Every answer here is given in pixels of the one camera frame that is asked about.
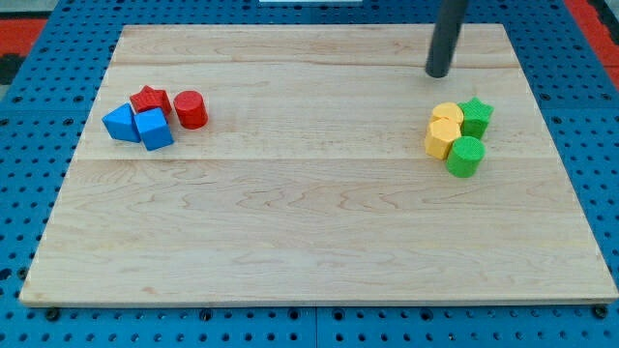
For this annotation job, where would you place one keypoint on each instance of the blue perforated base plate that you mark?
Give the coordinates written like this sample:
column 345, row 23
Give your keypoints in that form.
column 43, row 113

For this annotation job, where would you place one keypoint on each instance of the red star block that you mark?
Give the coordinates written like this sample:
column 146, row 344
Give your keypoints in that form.
column 149, row 98

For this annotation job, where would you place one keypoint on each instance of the green cylinder block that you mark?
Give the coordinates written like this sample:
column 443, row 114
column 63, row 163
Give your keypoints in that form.
column 465, row 156

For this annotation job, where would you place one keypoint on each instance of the yellow heart block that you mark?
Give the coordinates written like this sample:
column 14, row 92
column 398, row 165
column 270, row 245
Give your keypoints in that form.
column 447, row 110

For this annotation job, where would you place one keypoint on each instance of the blue triangle block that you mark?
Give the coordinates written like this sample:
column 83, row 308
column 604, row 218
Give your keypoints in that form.
column 120, row 124

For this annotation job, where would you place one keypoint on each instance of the light wooden board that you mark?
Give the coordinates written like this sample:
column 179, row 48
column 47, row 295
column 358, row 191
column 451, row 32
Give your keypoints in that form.
column 310, row 184

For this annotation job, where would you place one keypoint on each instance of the blue cube block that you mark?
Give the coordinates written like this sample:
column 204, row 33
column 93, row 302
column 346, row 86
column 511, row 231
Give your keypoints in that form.
column 153, row 129

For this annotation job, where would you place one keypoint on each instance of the red cylinder block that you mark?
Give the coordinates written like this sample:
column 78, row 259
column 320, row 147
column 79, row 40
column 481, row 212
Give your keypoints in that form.
column 191, row 110

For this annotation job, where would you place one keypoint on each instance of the yellow hexagon block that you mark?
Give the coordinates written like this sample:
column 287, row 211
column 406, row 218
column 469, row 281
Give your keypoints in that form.
column 440, row 136

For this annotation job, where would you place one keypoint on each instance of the green star block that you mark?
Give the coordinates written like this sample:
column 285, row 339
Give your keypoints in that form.
column 476, row 117

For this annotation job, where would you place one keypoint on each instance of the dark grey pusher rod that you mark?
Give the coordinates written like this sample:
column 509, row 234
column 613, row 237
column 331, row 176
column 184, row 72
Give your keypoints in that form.
column 444, row 38

